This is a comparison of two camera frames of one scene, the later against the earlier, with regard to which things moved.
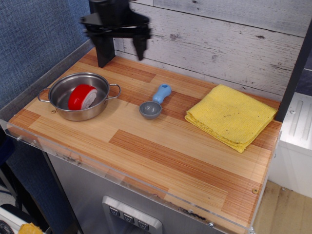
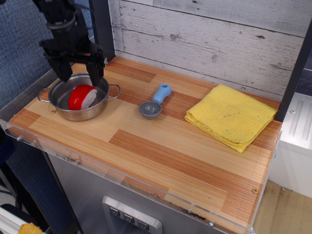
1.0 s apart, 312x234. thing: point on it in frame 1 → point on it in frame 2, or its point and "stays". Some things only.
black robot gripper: [115, 18] → [69, 42]
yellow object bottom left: [29, 228] stays
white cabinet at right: [291, 165] stays
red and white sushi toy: [82, 97] stays
